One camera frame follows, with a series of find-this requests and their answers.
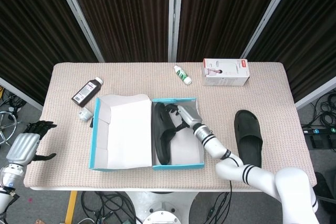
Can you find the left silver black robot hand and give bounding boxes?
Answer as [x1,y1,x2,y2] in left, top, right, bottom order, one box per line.
[5,120,58,166]

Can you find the aluminium partition post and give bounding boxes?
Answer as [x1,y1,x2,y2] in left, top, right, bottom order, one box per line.
[0,77,45,111]
[295,76,336,111]
[167,0,184,63]
[51,0,106,63]
[240,0,300,63]

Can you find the chrome stool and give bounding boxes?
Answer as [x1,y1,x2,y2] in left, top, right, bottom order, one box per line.
[0,110,24,146]

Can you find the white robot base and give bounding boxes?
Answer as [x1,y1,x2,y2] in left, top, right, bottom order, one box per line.
[125,191,200,224]

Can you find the small white green bottle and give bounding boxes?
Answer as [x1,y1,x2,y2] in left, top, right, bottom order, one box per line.
[173,65,192,86]

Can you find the beige carpeted table top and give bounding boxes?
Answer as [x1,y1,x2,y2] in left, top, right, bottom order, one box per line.
[23,62,317,190]

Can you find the brown medicine bottle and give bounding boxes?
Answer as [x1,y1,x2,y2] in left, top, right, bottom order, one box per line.
[71,77,104,107]

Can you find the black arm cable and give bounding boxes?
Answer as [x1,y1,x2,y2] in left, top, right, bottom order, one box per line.
[204,153,241,224]

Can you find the black foot pedal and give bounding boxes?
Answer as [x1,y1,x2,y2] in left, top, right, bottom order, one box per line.
[310,135,326,149]

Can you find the light blue shoe box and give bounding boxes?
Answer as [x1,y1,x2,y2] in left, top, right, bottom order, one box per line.
[88,94,205,170]

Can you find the black slide sandal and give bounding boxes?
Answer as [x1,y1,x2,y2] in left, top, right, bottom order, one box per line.
[233,109,264,169]
[152,102,184,166]

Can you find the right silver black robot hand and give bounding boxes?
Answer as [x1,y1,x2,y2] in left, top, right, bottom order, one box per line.
[163,102,204,133]

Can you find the white carton with red print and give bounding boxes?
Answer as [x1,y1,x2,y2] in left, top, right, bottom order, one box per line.
[201,58,250,87]

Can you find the small white jar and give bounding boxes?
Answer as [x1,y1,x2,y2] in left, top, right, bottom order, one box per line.
[78,106,93,123]

